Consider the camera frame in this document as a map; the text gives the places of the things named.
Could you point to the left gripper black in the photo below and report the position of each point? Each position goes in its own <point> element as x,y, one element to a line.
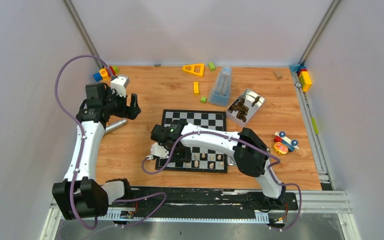
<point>124,108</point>

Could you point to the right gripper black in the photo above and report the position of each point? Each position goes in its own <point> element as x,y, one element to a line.
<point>187,156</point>

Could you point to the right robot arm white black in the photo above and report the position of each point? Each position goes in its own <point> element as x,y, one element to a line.
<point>175,142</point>

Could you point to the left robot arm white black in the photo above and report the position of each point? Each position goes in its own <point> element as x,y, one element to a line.
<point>86,149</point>

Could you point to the tin lid with light pieces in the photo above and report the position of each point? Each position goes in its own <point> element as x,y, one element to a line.
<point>231,161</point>

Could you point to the tin box with dark pieces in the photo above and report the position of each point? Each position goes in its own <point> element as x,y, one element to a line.
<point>244,107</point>

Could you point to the silver metal cylinder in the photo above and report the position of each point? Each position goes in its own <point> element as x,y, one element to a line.
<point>114,126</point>

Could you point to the coloured blocks left corner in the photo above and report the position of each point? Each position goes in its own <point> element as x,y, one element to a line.
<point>106,74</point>

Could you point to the green cube middle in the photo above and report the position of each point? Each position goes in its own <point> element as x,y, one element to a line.
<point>203,99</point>

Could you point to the green cube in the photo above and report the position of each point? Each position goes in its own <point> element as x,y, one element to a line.
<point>211,66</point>
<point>203,99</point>

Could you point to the yellow curved block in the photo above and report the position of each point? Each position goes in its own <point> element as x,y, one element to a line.
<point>196,89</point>

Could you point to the bubble-wrapped blue metronome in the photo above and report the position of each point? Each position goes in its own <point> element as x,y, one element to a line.
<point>220,91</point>

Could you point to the yellow triangle block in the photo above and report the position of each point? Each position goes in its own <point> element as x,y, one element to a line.
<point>196,69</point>

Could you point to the green cube back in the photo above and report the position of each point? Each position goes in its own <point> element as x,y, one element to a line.
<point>211,66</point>

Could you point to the toy car red blue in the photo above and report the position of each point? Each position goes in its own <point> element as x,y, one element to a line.
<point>283,144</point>

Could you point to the brown wooden block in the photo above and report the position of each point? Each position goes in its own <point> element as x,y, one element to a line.
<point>278,75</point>

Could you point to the stacked coloured bricks right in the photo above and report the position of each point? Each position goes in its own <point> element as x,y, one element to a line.
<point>303,76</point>

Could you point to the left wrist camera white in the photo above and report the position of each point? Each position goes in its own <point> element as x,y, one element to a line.
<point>119,84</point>

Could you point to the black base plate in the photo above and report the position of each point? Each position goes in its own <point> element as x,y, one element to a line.
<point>177,203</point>

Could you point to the aluminium frame rail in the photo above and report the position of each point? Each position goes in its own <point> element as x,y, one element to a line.
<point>310,202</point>

